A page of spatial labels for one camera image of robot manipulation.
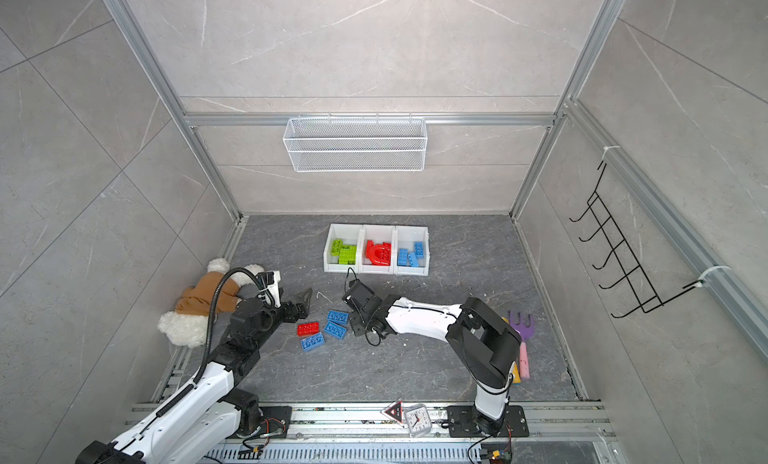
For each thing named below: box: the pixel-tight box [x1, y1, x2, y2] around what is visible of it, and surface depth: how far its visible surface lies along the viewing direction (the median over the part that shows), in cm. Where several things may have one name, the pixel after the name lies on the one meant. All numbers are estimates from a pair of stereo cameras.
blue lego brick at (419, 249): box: [414, 241, 425, 259], surface depth 109 cm
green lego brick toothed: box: [331, 239, 343, 256], surface depth 106 cm
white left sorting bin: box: [323, 223, 364, 274], surface depth 106 cm
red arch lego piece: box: [366, 240, 391, 266], surface depth 106 cm
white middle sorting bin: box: [359, 224, 396, 275], surface depth 106 cm
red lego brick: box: [297, 322, 321, 337], surface depth 90 cm
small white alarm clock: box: [404, 404, 432, 438], surface depth 74 cm
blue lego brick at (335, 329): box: [324, 321, 347, 340], surface depth 90 cm
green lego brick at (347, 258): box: [338, 253, 357, 265], surface depth 105 cm
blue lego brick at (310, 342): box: [300, 332, 325, 352], surface depth 87 cm
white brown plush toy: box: [158, 258, 265, 348], surface depth 87 cm
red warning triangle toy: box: [384, 401, 403, 423], surface depth 76 cm
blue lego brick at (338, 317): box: [326, 310, 350, 325], surface depth 92 cm
